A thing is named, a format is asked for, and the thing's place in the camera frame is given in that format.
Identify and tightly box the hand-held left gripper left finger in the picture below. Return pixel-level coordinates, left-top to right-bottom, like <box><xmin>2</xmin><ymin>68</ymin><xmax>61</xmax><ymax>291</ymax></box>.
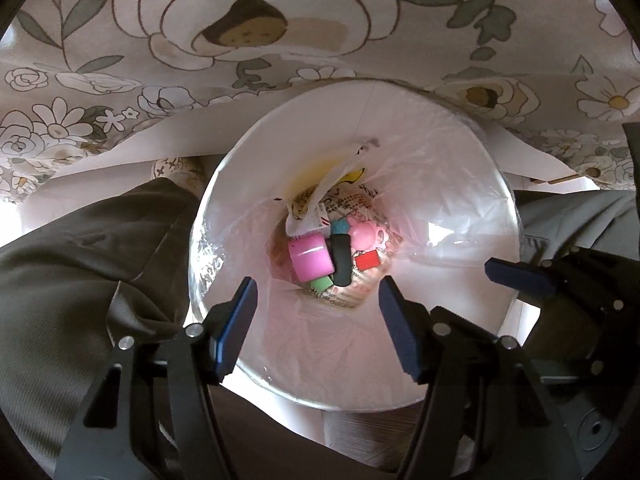
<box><xmin>55</xmin><ymin>276</ymin><xmax>258</xmax><ymax>480</ymax></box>

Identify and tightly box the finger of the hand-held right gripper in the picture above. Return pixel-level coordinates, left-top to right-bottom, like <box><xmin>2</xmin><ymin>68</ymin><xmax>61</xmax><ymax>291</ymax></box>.
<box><xmin>484</xmin><ymin>249</ymin><xmax>640</xmax><ymax>312</ymax></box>

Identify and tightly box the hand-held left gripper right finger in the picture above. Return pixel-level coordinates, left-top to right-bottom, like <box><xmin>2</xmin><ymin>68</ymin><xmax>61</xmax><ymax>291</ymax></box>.
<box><xmin>379</xmin><ymin>276</ymin><xmax>581</xmax><ymax>480</ymax></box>

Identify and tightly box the black cylinder block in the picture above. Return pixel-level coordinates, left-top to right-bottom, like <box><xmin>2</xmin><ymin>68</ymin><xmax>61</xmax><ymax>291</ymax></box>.
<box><xmin>327</xmin><ymin>234</ymin><xmax>354</xmax><ymax>288</ymax></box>

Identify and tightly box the clear plastic bin liner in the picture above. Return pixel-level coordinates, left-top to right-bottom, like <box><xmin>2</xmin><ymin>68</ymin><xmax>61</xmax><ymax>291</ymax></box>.
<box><xmin>190</xmin><ymin>82</ymin><xmax>523</xmax><ymax>408</ymax></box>

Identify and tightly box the pink toy piece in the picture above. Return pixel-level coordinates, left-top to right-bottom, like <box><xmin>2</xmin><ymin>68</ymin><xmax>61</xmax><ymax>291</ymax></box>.
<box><xmin>348</xmin><ymin>220</ymin><xmax>388</xmax><ymax>252</ymax></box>

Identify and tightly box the pink cylinder block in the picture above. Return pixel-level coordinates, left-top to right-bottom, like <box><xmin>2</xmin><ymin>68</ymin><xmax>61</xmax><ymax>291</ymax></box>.
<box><xmin>288</xmin><ymin>234</ymin><xmax>333</xmax><ymax>281</ymax></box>

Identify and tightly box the printed paper wrapper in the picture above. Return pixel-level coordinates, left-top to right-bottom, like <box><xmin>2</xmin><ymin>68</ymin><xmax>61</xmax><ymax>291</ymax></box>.
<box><xmin>285</xmin><ymin>170</ymin><xmax>396</xmax><ymax>308</ymax></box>

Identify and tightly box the white round trash bin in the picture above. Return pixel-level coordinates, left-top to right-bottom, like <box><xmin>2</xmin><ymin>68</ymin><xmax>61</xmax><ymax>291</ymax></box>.
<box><xmin>187</xmin><ymin>77</ymin><xmax>523</xmax><ymax>411</ymax></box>

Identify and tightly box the floral tablecloth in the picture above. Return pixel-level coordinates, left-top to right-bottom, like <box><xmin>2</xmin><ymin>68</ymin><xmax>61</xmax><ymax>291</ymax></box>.
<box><xmin>0</xmin><ymin>0</ymin><xmax>640</xmax><ymax>203</ymax></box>

